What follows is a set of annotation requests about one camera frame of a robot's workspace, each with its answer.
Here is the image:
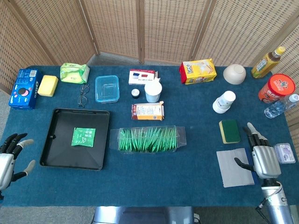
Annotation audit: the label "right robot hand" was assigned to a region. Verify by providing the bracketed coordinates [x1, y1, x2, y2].
[234, 122, 282, 180]

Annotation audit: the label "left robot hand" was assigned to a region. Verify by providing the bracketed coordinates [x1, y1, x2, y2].
[0, 133, 36, 191]

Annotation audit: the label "transparent plastic box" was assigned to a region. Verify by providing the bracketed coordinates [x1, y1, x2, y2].
[109, 126, 187, 154]

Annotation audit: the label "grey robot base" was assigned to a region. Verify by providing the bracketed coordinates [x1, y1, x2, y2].
[92, 206, 196, 224]

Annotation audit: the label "blue Oreo box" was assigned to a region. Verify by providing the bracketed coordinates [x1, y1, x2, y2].
[8, 68, 43, 110]

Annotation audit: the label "green packet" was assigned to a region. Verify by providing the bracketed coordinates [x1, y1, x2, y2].
[71, 127, 96, 147]

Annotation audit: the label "yellow-capped tea bottle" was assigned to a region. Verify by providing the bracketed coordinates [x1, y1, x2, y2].
[251, 46, 286, 79]

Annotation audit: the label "yellow red snack bag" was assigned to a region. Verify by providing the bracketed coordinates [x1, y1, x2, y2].
[179, 58, 217, 85]

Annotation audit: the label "row of green sachets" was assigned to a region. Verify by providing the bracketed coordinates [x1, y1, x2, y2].
[118, 127, 176, 153]

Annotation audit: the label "white box red blue print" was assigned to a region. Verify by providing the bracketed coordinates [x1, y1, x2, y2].
[128, 69, 161, 86]

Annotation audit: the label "small clear purple pack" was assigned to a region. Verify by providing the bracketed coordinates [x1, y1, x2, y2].
[273, 143, 296, 164]

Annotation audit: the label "grey cloth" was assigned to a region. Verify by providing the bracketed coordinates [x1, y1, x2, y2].
[216, 147, 255, 188]

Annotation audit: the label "green yellow scrub sponge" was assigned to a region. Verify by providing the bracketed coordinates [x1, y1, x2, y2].
[219, 119, 241, 144]

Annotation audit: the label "black plastic tray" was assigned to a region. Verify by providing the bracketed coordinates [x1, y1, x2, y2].
[39, 107, 110, 171]

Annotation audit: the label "clear water bottle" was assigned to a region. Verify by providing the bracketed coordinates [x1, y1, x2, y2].
[264, 93, 299, 119]

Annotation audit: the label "stack of white paper cups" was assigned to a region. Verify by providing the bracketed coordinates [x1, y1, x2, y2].
[212, 91, 236, 114]

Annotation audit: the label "orange canister red lid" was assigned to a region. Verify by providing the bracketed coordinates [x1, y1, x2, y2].
[258, 73, 296, 104]

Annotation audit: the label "plain yellow sponge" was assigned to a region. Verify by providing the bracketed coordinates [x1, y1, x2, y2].
[37, 75, 59, 97]

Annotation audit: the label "beige bowl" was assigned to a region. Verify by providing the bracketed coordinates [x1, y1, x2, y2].
[223, 64, 247, 85]

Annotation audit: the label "thin-framed eyeglasses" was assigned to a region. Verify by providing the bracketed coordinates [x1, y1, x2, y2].
[77, 84, 90, 108]

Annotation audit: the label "green tissue pack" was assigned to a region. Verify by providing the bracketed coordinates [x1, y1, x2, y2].
[60, 62, 91, 84]

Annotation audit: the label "blue-rimmed clear food container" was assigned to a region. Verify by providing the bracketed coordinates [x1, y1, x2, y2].
[94, 75, 120, 104]

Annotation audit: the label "blue felt table cover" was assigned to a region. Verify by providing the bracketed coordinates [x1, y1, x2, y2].
[0, 65, 292, 208]

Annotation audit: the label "brown orange carton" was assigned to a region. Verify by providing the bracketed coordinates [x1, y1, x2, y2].
[131, 101, 165, 121]

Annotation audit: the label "light blue paper cup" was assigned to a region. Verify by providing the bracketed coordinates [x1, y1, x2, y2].
[144, 78, 163, 103]

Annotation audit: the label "wicker folding screen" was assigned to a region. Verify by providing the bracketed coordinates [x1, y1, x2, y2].
[0, 0, 299, 150]

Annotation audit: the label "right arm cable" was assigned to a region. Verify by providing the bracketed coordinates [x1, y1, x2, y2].
[255, 185, 285, 224]

